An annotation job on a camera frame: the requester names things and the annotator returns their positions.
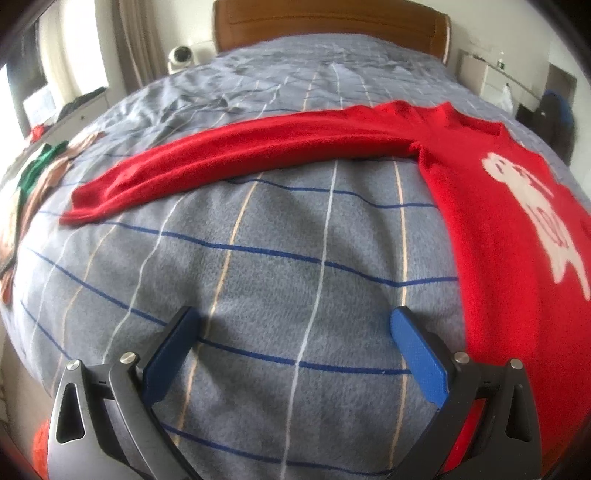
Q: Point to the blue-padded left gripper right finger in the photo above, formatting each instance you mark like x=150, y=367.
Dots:
x=486, y=424

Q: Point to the red item on bench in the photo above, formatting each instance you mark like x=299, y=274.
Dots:
x=37, y=132

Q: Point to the tan pink garment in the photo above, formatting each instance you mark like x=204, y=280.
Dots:
x=16, y=218

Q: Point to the white bedside cabinet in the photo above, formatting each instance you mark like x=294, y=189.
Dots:
x=487, y=81

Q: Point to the red knit sweater white motif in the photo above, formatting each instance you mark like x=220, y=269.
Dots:
x=521, y=240

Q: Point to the black and blue backpack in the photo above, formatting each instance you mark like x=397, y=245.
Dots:
x=553, y=122

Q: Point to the dark clothes on bench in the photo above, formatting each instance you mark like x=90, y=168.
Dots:
x=78, y=102

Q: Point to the grey plaid bed cover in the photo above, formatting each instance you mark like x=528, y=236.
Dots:
x=294, y=270

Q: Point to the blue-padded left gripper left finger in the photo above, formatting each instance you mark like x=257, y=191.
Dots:
x=103, y=425

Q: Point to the brown wooden headboard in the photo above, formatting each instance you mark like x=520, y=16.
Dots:
x=408, y=24

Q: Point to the white window bench cabinet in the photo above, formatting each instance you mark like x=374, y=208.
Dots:
x=66, y=129

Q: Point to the white round fan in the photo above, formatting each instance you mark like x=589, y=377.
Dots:
x=179, y=58

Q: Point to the beige curtain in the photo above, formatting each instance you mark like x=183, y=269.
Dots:
x=141, y=57

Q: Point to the white plastic bag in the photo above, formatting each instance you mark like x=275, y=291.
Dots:
x=504, y=101

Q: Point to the green garment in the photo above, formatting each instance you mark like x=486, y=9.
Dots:
x=32, y=171

